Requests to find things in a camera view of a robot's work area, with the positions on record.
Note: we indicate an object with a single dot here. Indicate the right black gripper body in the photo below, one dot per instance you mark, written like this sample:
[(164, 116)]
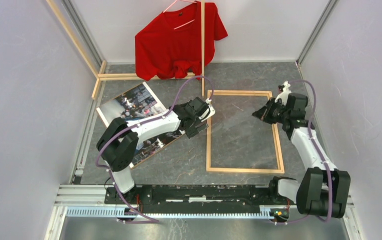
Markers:
[(276, 112)]

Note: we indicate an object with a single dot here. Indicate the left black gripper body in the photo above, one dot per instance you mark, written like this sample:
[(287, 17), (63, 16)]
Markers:
[(192, 131)]

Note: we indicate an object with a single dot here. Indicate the brown backing board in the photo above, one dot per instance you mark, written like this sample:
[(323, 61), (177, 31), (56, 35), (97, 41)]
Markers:
[(144, 159)]

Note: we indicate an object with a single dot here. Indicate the light wooden picture frame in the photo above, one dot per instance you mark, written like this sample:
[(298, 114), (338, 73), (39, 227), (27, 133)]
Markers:
[(278, 151)]

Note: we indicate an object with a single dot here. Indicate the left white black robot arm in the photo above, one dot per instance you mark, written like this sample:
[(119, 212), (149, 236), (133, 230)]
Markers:
[(117, 146)]

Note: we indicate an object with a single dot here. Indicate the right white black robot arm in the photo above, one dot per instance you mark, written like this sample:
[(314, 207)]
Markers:
[(324, 189)]

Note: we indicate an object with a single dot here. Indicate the red t-shirt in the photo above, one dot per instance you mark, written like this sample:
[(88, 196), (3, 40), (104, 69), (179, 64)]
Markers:
[(171, 54)]

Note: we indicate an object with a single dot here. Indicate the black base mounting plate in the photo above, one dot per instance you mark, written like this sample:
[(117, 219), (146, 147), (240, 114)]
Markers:
[(198, 199)]

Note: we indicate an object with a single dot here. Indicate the wooden clothes rack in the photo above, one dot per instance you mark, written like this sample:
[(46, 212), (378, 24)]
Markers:
[(100, 75)]

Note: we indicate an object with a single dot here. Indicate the pink clothes hanger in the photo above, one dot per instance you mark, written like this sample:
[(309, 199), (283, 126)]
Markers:
[(180, 13)]

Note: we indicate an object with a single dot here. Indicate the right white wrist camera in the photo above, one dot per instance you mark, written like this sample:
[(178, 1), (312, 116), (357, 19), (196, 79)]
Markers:
[(285, 91)]

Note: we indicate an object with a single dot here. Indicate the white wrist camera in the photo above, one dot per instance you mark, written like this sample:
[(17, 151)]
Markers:
[(208, 110), (285, 91)]

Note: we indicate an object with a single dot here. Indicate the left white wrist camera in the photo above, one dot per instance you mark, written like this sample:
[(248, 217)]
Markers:
[(208, 110)]

